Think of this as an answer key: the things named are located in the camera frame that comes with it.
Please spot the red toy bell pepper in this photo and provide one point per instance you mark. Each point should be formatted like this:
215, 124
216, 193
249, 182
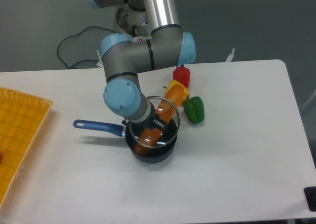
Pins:
182, 75

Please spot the toy baguette bread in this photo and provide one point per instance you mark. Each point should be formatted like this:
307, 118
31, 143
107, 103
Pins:
151, 140

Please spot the green toy bell pepper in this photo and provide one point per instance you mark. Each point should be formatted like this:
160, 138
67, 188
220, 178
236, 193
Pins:
194, 110

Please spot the yellow toy bell pepper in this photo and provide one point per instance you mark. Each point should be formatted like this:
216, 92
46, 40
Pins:
186, 91

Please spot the dark pot with blue handle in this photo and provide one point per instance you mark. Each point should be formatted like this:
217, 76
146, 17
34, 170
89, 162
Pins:
158, 153

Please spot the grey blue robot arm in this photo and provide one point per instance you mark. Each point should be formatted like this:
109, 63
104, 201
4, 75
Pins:
123, 59

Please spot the black device at table edge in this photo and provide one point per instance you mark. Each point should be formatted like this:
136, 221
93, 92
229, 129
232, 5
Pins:
310, 194

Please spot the glass lid with blue knob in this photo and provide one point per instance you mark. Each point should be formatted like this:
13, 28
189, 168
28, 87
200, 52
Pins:
155, 100

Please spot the yellow plastic basket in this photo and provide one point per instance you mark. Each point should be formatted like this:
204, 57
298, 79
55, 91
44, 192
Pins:
22, 116

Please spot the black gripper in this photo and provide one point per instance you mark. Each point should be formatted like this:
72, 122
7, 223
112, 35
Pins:
152, 122

